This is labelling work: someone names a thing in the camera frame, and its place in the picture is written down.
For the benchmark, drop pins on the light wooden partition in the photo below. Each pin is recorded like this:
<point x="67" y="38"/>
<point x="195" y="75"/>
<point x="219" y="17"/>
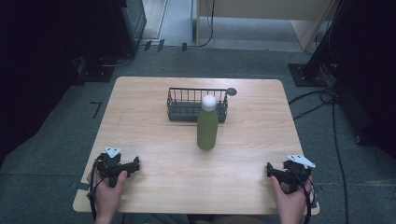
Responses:
<point x="267" y="12"/>

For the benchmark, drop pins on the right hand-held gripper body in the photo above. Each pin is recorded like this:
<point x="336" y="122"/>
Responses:
<point x="294" y="172"/>

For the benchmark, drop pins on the round grey basket tag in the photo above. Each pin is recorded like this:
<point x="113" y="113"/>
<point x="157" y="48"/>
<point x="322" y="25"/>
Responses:
<point x="231" y="91"/>

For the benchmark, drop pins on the black stand with base plate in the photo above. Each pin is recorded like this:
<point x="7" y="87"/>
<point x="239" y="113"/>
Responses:
<point x="311" y="73"/>

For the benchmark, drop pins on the dark cabinet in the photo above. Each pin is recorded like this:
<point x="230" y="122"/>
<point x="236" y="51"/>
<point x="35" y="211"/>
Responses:
<point x="127" y="25"/>

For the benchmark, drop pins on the person's left hand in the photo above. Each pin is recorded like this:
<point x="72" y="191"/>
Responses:
<point x="109" y="193"/>

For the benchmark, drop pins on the green bottle with white cap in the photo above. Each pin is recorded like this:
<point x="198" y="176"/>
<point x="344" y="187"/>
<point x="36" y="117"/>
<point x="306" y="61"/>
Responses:
<point x="207" y="124"/>

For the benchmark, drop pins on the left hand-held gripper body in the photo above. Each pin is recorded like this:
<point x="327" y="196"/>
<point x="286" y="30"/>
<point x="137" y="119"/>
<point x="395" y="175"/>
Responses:
<point x="109" y="165"/>

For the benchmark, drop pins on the person's right hand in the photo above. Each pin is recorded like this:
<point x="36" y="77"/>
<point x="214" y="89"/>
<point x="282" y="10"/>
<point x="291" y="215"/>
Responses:
<point x="289" y="199"/>

